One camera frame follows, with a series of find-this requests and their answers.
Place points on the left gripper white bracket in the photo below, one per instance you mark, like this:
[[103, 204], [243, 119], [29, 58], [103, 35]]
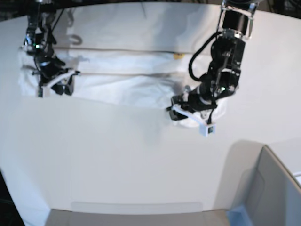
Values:
[[192, 120]]

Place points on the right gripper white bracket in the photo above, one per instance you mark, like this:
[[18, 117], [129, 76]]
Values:
[[62, 78]]

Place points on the white t-shirt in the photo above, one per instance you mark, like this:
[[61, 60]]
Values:
[[123, 78]]

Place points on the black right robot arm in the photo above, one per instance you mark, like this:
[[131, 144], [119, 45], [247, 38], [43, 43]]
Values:
[[39, 43]]

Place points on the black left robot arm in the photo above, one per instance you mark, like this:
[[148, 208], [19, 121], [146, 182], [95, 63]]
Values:
[[193, 90]]

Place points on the blue cloth in box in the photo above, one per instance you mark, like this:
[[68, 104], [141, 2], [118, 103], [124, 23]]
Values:
[[239, 216]]

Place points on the grey open storage box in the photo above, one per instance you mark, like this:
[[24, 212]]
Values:
[[253, 176]]

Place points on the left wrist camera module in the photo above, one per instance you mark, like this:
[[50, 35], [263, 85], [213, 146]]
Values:
[[207, 129]]

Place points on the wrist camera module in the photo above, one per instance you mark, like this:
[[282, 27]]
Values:
[[207, 129], [40, 92]]

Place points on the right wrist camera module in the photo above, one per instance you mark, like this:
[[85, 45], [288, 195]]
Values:
[[40, 92]]

